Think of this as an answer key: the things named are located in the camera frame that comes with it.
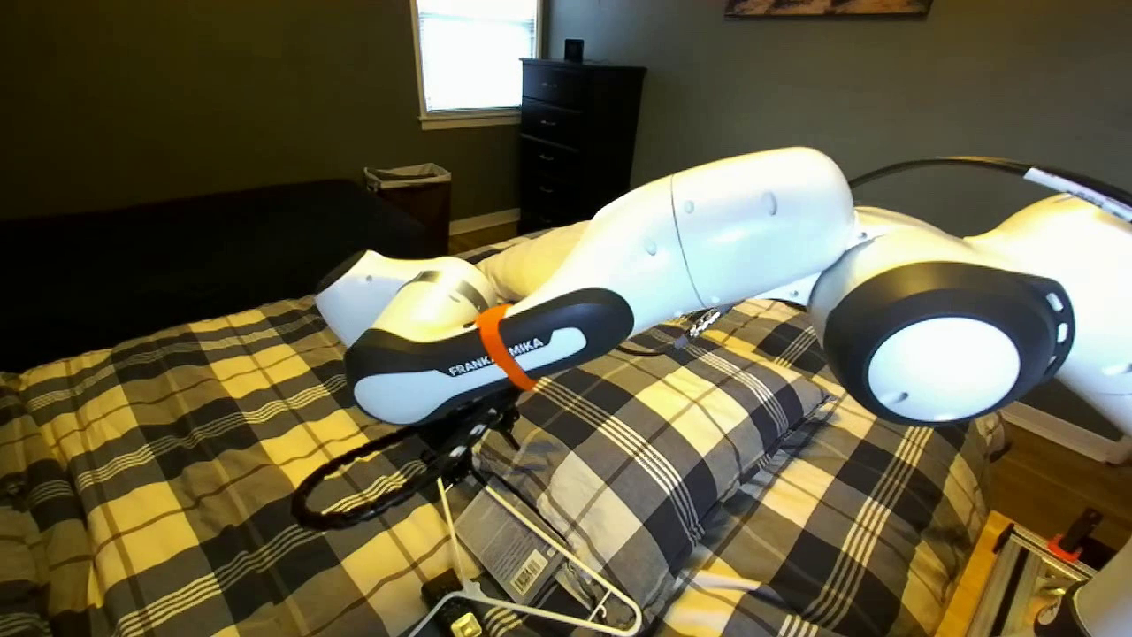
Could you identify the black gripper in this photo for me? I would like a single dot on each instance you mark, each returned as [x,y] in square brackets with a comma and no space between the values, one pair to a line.
[473,441]

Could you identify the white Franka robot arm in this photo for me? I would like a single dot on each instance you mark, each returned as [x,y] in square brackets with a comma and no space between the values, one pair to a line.
[731,224]

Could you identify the grey book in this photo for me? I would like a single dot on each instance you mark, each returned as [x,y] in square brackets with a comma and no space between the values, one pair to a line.
[508,541]

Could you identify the black remote control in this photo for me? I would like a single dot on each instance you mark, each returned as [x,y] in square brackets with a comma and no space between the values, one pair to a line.
[445,596]

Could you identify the white pillow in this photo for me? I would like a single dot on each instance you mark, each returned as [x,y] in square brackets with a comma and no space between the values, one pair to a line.
[532,265]

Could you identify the plaid pillow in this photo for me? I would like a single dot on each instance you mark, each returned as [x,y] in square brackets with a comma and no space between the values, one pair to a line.
[658,447]

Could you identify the dark wooden nightstand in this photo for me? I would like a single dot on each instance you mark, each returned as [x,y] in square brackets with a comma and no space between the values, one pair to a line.
[417,221]

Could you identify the grey tray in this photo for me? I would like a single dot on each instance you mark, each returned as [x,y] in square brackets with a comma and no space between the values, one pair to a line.
[408,174]

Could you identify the yellow grey plaid bedspread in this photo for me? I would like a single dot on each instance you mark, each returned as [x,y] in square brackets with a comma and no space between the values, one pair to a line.
[178,447]

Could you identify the black dresser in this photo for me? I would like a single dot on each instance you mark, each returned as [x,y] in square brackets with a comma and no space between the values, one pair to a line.
[579,141]

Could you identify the black futon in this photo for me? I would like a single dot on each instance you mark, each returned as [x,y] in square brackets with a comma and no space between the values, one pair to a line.
[178,259]

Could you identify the small dark box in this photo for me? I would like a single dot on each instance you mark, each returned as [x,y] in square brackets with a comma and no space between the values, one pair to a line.
[573,49]

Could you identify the red black tool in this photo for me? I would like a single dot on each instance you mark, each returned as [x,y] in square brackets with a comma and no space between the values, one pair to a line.
[1079,535]

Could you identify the white rounded object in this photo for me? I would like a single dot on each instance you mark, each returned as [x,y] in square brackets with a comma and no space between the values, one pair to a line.
[1113,603]

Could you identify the window with white frame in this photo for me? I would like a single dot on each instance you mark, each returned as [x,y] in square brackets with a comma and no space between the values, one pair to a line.
[480,54]

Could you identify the wooden bed frame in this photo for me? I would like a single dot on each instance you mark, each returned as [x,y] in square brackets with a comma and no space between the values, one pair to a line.
[973,576]

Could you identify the framed wall picture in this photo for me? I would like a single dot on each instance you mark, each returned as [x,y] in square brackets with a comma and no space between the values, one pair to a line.
[825,3]

